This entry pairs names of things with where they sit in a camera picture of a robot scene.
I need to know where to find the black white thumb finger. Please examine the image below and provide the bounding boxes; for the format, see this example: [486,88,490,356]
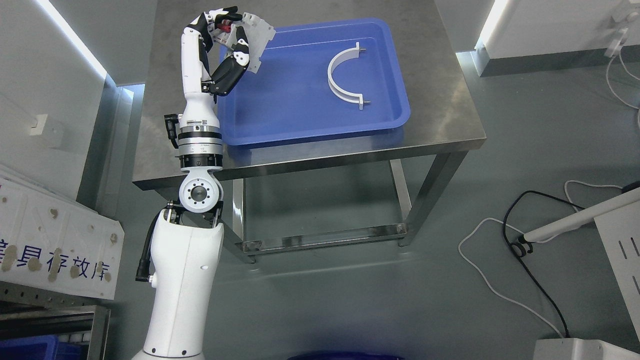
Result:
[205,25,250,96]

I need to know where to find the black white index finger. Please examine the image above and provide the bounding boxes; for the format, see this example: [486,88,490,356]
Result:
[214,14,243,25]

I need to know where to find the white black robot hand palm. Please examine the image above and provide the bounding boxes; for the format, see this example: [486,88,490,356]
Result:
[181,27,213,95]

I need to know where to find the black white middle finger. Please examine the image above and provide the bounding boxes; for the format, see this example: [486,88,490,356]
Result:
[203,6,239,23]

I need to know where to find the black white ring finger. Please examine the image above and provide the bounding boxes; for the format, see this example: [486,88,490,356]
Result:
[188,13,213,35]

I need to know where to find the white red circuit breaker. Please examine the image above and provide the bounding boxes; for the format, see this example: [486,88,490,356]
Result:
[210,12,276,74]

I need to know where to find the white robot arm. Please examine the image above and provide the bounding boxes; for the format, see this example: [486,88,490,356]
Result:
[134,6,250,360]

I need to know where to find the metal shelf rack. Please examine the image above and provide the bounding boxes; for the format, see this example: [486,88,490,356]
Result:
[0,281,111,360]

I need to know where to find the blue plastic tray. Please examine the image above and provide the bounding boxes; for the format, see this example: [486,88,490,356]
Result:
[217,18,410,146]

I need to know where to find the stainless steel table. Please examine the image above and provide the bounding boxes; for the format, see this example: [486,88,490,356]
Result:
[132,0,486,264]

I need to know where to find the white sign board blue letters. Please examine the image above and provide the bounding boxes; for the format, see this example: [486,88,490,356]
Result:
[0,166,125,300]

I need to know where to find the blue storage bin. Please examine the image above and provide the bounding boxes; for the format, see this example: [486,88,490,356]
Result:
[0,335,82,360]

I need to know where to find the white box bottom right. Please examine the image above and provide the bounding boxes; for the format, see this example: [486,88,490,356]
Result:
[532,338,640,360]

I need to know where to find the white semicircular bracket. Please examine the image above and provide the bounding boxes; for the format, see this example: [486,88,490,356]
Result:
[327,41,371,111]

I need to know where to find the white wall socket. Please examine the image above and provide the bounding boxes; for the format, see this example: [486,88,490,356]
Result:
[29,114,53,137]

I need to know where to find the white cable on floor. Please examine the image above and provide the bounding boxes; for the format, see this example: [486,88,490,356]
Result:
[458,180,623,338]

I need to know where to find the black cable on floor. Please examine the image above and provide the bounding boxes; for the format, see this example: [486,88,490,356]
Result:
[502,190,586,339]

